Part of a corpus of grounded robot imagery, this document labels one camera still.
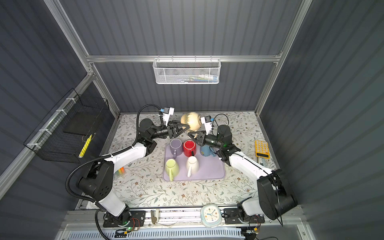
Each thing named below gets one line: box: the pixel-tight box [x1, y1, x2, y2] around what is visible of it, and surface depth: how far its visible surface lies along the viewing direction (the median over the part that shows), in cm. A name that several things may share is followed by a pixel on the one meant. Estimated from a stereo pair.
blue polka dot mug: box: [200, 144, 217, 157], surface depth 96 cm
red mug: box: [183, 139, 197, 157], surface depth 93 cm
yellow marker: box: [78, 134, 93, 158], surface depth 70 cm
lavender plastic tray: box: [163, 144, 226, 181], surface depth 93 cm
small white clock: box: [200, 203, 222, 228], surface depth 74 cm
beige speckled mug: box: [180, 112, 202, 132], surface depth 73 cm
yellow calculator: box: [254, 140, 271, 159], surface depth 100 cm
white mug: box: [186, 155, 200, 178], surface depth 85 cm
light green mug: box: [165, 159, 180, 182], surface depth 83 cm
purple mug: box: [169, 138, 183, 159], surface depth 93 cm
